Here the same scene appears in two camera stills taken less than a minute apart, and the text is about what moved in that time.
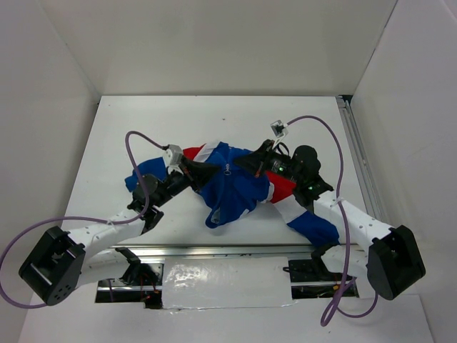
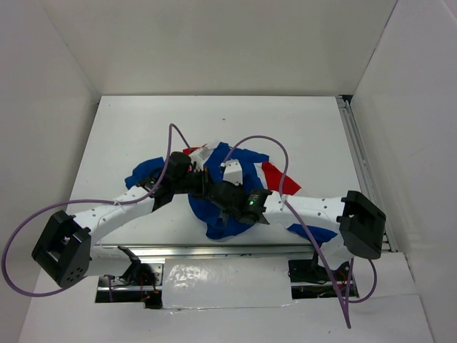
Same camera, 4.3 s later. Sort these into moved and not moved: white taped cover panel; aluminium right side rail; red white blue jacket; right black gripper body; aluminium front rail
Moved: right black gripper body; red white blue jacket
Not moved: aluminium right side rail; aluminium front rail; white taped cover panel
